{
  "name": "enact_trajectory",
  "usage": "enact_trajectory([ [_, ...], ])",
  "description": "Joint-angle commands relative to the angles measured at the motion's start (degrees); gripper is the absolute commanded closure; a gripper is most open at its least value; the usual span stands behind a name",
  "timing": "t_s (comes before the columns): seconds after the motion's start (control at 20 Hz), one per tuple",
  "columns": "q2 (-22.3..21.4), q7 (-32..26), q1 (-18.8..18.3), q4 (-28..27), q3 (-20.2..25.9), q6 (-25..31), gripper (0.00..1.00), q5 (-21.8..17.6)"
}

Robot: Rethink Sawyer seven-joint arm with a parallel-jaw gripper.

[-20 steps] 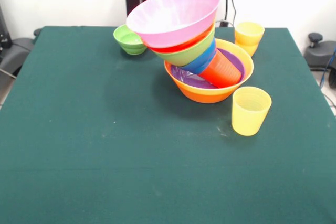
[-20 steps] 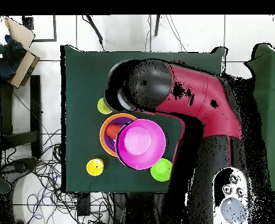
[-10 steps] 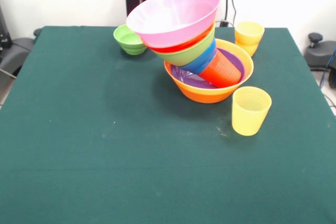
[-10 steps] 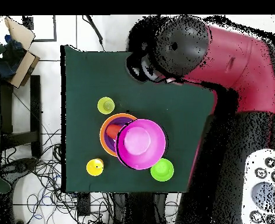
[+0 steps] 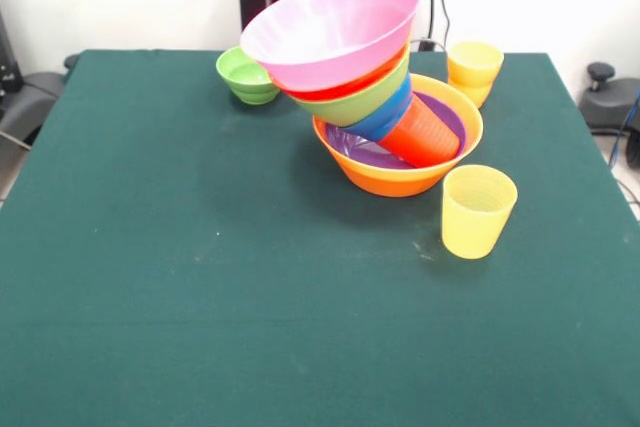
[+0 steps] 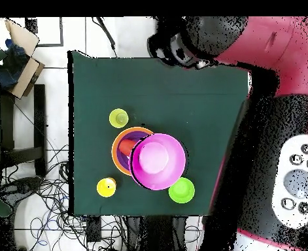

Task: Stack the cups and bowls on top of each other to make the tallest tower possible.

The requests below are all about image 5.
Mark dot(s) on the pale yellow plastic cup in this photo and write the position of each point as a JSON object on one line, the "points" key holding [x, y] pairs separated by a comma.
{"points": [[475, 222]]}

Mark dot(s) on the small green plastic bowl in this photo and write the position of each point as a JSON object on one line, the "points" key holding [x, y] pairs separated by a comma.
{"points": [[240, 77]]}

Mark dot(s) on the large green plastic bowl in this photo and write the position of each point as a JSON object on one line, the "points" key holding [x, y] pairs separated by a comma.
{"points": [[350, 107]]}

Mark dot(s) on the red plastic cup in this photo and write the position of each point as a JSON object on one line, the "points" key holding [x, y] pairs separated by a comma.
{"points": [[425, 137]]}

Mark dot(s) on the red plastic bowl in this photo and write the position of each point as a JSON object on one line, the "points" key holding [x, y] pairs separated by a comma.
{"points": [[330, 93]]}

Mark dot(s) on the pink plastic bowl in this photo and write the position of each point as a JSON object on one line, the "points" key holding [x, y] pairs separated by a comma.
{"points": [[330, 32]]}

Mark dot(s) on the black chair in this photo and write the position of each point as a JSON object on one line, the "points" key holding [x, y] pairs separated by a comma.
{"points": [[30, 97]]}

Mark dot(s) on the dark green tablecloth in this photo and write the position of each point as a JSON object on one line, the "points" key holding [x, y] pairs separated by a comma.
{"points": [[150, 347]]}

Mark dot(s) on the purple plastic bowl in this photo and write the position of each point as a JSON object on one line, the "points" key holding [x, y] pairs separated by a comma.
{"points": [[350, 149]]}

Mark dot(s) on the orange-yellow plastic cup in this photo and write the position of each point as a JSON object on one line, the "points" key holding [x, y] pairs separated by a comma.
{"points": [[475, 72]]}

